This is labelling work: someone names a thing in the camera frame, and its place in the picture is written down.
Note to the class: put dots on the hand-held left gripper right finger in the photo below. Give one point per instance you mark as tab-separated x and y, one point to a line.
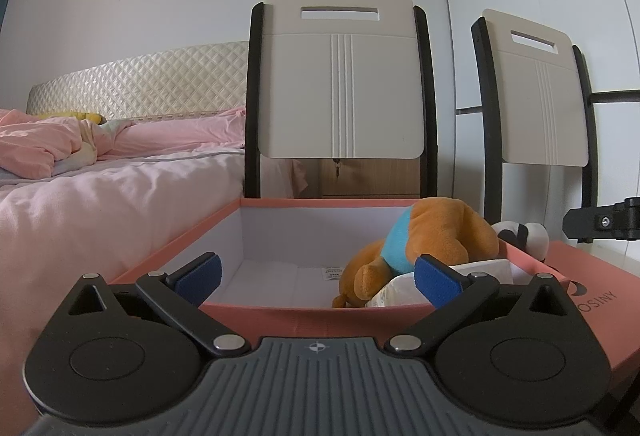
435	281

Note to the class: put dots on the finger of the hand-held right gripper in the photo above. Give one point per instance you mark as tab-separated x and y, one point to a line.
600	221

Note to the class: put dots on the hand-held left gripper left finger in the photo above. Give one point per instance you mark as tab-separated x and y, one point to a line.
200	278

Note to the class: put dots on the white tissue pack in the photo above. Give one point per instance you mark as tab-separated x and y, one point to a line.
395	292

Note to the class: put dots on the brown plush toy blue shirt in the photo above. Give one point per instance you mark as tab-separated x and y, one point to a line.
445	231

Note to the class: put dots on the black and white panda plush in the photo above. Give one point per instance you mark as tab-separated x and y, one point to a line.
534	236

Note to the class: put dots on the pink box lid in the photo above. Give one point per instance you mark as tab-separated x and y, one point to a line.
600	316

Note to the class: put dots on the pink cardboard box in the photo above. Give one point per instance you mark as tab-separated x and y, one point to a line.
300	321

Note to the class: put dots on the pink duvet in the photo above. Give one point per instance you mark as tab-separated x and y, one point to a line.
100	216

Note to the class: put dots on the wooden nightstand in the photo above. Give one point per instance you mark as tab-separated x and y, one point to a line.
370	178

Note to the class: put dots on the pink pillow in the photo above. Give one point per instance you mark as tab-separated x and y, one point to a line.
175	135

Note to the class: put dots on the quilted cream headboard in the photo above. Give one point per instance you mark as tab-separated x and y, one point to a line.
150	80

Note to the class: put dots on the yellow pillow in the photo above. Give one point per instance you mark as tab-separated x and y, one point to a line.
75	115

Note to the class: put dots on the crumpled pink blanket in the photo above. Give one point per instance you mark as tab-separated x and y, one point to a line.
35	140

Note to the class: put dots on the cream chair with black frame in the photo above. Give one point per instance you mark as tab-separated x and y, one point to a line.
340	90
540	105

